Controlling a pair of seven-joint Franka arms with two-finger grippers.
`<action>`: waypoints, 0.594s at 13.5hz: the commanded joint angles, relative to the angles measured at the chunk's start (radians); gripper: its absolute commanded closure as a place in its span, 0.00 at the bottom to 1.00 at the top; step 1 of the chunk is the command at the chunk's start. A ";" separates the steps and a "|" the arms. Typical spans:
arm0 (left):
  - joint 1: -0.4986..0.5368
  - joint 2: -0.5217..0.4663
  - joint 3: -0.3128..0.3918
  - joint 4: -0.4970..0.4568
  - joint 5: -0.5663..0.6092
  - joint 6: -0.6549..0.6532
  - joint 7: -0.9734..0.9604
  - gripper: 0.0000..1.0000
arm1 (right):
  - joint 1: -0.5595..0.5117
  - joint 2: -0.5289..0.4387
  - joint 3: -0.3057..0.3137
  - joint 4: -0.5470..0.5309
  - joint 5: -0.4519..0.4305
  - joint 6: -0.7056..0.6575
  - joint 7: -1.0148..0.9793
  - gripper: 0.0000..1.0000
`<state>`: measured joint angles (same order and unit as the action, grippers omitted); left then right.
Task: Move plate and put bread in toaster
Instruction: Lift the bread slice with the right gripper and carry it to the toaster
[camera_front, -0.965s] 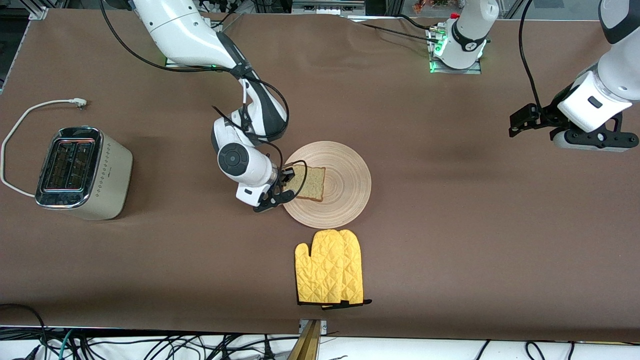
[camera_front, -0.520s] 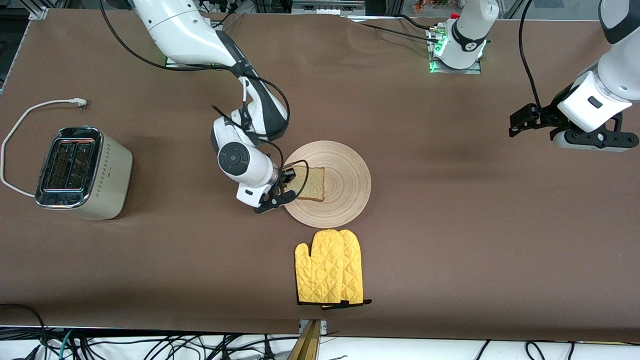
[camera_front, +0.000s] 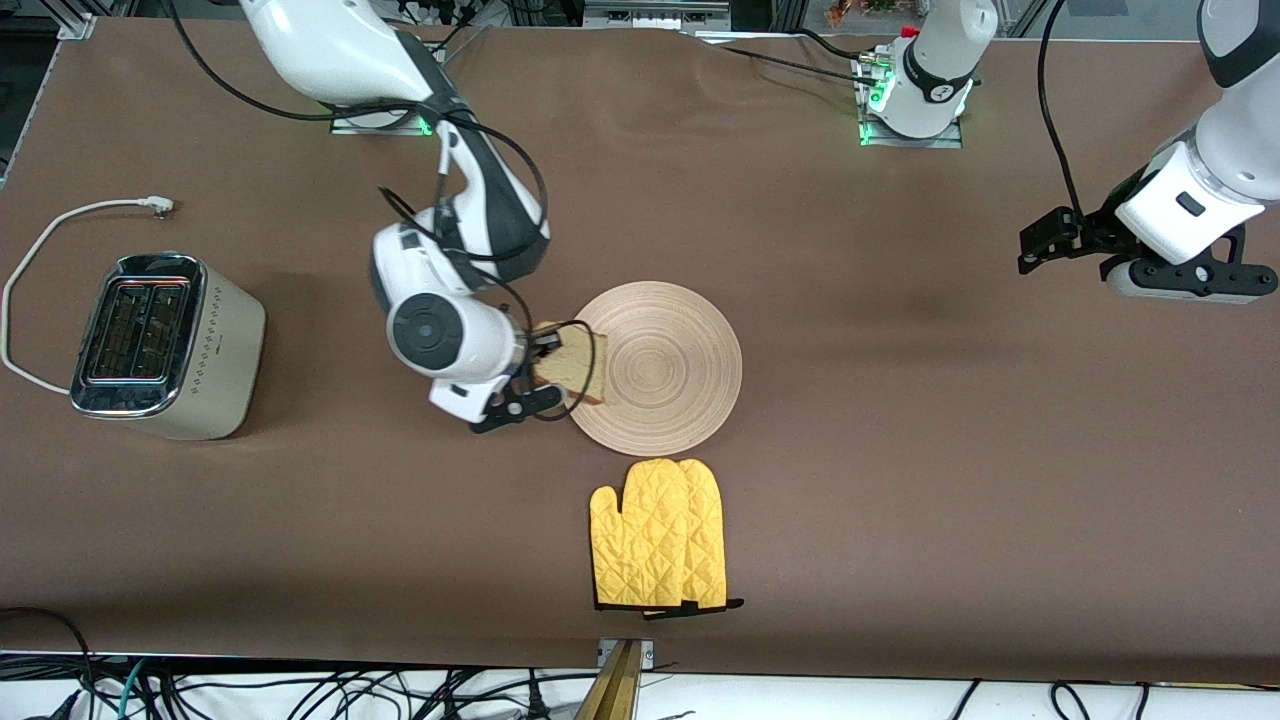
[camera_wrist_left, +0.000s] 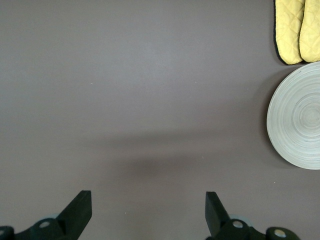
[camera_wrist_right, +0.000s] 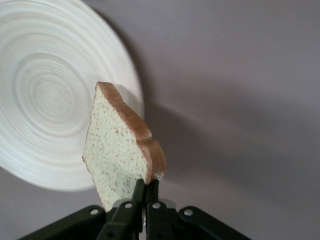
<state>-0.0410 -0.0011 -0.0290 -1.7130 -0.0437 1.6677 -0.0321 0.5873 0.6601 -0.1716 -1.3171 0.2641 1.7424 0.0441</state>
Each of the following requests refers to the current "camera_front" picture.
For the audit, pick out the brown bread slice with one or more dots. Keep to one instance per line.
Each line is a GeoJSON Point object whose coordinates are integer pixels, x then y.
{"type": "Point", "coordinates": [582, 365]}

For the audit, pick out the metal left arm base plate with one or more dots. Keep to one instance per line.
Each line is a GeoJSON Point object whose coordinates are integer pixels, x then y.
{"type": "Point", "coordinates": [945, 140]}

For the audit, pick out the aluminium frame profile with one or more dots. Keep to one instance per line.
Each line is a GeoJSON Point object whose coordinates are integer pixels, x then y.
{"type": "Point", "coordinates": [75, 27]}

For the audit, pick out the brown table cover sheet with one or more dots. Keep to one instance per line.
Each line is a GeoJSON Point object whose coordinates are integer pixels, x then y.
{"type": "Point", "coordinates": [640, 200]}

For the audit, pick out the brass metal bar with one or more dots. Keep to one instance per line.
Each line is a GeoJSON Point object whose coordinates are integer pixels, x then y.
{"type": "Point", "coordinates": [612, 690]}

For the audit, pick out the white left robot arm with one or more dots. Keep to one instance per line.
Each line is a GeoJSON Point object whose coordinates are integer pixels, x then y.
{"type": "Point", "coordinates": [940, 70]}

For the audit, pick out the yellow quilted oven mitt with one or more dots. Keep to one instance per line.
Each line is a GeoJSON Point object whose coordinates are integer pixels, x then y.
{"type": "Point", "coordinates": [640, 540]}
{"type": "Point", "coordinates": [712, 530]}

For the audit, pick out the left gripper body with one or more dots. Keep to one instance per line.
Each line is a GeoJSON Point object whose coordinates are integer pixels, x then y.
{"type": "Point", "coordinates": [1098, 231]}

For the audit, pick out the grey metal box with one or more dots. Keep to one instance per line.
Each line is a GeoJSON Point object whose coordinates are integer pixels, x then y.
{"type": "Point", "coordinates": [650, 15]}

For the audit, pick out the round wooden plate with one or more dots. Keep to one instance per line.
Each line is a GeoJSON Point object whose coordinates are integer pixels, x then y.
{"type": "Point", "coordinates": [660, 370]}

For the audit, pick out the small metal bracket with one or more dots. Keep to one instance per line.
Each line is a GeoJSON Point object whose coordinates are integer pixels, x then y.
{"type": "Point", "coordinates": [646, 652]}

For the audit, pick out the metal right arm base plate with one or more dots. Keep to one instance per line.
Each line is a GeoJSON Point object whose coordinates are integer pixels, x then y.
{"type": "Point", "coordinates": [345, 127]}

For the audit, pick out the beige chrome toaster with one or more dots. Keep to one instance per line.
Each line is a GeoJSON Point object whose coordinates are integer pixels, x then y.
{"type": "Point", "coordinates": [225, 350]}

